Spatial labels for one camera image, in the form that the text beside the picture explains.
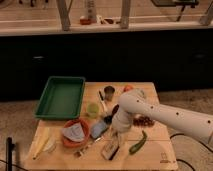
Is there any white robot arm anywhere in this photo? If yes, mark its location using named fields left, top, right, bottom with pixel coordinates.
left=112, top=89, right=213, bottom=147

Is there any blue sponge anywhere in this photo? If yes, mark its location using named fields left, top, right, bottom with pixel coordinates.
left=90, top=120, right=108, bottom=139

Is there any green cucumber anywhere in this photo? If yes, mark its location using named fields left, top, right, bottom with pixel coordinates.
left=129, top=131, right=147, bottom=155

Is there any dark brown round plate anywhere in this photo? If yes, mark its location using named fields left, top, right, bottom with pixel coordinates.
left=112, top=104, right=119, bottom=116

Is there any brown grape bunch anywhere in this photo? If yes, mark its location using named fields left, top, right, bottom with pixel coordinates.
left=133, top=116, right=155, bottom=127

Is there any light green cup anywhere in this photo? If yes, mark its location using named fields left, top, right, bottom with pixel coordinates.
left=86, top=103, right=99, bottom=118

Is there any orange bowl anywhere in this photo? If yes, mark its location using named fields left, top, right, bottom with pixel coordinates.
left=61, top=119, right=90, bottom=148

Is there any grey folded cloth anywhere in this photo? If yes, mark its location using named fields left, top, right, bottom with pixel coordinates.
left=62, top=123, right=85, bottom=142

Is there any silver spoon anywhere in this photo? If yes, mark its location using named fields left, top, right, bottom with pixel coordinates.
left=74, top=136, right=102, bottom=158

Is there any metal cup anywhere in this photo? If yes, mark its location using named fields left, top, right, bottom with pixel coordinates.
left=104, top=86, right=115, bottom=101

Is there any orange fruit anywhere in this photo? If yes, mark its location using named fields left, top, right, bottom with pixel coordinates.
left=123, top=85, right=134, bottom=92

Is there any green plastic tray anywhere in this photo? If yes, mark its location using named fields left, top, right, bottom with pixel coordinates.
left=35, top=76, right=85, bottom=120

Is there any white bottle with red base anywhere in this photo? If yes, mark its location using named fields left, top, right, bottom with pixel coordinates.
left=80, top=0, right=97, bottom=25

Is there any black handled brush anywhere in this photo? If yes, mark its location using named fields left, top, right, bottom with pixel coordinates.
left=98, top=92, right=112, bottom=122

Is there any black cable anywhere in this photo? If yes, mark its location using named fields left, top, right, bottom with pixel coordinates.
left=169, top=133, right=213, bottom=171

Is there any black stand post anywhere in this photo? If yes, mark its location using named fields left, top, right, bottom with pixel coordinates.
left=6, top=137, right=15, bottom=171

